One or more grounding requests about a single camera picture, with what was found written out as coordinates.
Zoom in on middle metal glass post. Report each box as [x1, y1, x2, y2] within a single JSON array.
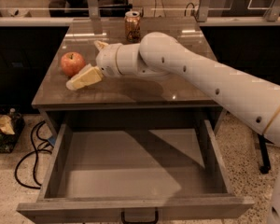
[[195, 0, 211, 22]]

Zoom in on gold soda can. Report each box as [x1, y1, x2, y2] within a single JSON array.
[[124, 11, 141, 42]]

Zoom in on left metal glass post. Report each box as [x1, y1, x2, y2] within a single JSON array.
[[87, 0, 100, 19]]

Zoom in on black office chair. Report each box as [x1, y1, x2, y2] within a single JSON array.
[[49, 0, 89, 17]]

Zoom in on black stand leg with caster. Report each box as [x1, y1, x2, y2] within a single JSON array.
[[258, 134, 271, 174]]

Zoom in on black floor cable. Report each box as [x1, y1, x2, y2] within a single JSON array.
[[13, 120, 53, 190]]

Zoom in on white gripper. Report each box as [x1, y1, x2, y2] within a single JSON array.
[[66, 40, 121, 91]]

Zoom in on grey cabinet with glossy top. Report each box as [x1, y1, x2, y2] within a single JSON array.
[[32, 18, 226, 133]]

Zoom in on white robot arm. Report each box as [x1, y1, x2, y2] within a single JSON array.
[[66, 32, 280, 224]]

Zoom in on red apple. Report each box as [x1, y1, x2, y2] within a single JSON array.
[[60, 52, 86, 77]]

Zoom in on bin with snack bags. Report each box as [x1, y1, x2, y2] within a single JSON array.
[[0, 105, 25, 153]]

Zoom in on black drawer handle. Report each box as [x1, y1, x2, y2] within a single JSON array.
[[120, 210, 159, 224]]

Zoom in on open grey top drawer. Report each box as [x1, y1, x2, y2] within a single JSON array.
[[17, 121, 254, 224]]

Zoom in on metal glass post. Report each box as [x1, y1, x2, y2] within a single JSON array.
[[195, 0, 211, 22], [264, 0, 280, 21], [87, 0, 100, 19]]

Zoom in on right metal glass post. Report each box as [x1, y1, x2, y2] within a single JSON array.
[[264, 0, 280, 21]]

